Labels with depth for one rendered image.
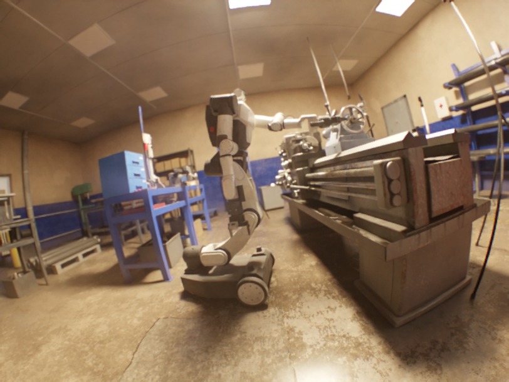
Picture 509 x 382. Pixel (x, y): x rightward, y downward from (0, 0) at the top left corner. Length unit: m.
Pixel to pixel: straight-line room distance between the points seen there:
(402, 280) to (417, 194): 0.37
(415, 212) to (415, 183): 0.11
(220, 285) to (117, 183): 1.31
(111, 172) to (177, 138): 4.76
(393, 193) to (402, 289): 0.43
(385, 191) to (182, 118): 6.44
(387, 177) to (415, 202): 0.16
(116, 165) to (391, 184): 2.05
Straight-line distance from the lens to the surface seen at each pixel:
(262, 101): 6.65
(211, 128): 1.40
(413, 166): 0.89
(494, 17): 4.31
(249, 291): 1.33
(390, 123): 6.02
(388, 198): 0.84
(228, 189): 1.17
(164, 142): 6.89
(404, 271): 0.99
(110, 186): 2.16
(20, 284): 3.07
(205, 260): 1.54
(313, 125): 1.47
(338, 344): 1.05
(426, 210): 0.95
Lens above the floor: 0.76
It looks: 3 degrees down
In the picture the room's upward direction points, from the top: 10 degrees counter-clockwise
